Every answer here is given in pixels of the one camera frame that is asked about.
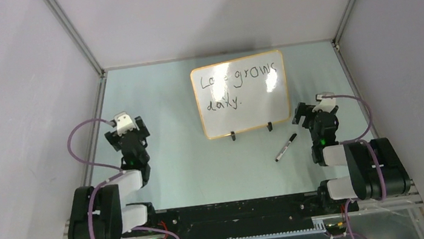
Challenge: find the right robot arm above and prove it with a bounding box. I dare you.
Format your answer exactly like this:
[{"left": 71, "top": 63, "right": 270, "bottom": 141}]
[{"left": 292, "top": 95, "right": 411, "bottom": 214}]

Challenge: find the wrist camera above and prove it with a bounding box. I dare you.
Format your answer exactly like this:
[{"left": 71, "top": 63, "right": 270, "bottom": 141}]
[
  {"left": 113, "top": 111, "right": 137, "bottom": 137},
  {"left": 312, "top": 92, "right": 337, "bottom": 113}
]

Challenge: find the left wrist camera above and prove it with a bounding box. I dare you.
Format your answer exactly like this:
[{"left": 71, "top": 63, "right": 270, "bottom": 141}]
[{"left": 113, "top": 111, "right": 137, "bottom": 137}]

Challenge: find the yellow framed whiteboard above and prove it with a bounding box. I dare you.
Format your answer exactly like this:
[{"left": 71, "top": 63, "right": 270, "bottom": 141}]
[{"left": 190, "top": 50, "right": 291, "bottom": 140}]

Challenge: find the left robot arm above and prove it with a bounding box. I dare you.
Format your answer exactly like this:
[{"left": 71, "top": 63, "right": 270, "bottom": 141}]
[{"left": 67, "top": 112, "right": 159, "bottom": 239}]

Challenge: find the black whiteboard foot right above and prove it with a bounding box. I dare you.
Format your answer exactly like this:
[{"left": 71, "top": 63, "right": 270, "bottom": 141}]
[{"left": 267, "top": 122, "right": 273, "bottom": 132}]

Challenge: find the white whiteboard marker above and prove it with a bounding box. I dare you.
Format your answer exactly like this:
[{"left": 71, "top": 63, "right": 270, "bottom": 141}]
[{"left": 275, "top": 133, "right": 297, "bottom": 162}]

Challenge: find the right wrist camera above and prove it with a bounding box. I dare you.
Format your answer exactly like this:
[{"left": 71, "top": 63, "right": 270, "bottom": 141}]
[{"left": 312, "top": 92, "right": 337, "bottom": 113}]

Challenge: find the aluminium frame rail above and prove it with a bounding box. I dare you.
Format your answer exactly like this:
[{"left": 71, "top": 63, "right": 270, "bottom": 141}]
[{"left": 39, "top": 0, "right": 124, "bottom": 222}]

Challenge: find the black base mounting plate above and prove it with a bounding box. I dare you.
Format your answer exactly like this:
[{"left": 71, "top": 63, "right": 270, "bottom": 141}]
[{"left": 142, "top": 186, "right": 361, "bottom": 239}]

